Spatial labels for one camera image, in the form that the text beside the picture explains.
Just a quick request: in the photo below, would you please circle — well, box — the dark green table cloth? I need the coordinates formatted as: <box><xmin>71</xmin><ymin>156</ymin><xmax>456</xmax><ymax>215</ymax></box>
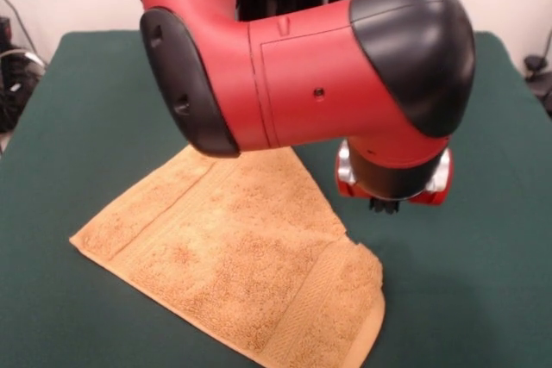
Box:
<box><xmin>0</xmin><ymin>29</ymin><xmax>552</xmax><ymax>368</ymax></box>

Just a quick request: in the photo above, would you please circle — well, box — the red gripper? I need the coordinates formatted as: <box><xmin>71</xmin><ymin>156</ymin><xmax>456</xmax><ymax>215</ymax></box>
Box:
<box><xmin>334</xmin><ymin>141</ymin><xmax>455</xmax><ymax>215</ymax></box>

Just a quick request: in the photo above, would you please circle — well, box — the tan towel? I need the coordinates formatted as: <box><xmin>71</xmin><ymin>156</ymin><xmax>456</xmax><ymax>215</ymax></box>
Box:
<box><xmin>68</xmin><ymin>145</ymin><xmax>386</xmax><ymax>368</ymax></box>

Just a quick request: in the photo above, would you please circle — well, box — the white cable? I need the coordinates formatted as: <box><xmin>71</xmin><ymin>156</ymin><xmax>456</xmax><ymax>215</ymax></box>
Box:
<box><xmin>0</xmin><ymin>48</ymin><xmax>47</xmax><ymax>70</ymax></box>

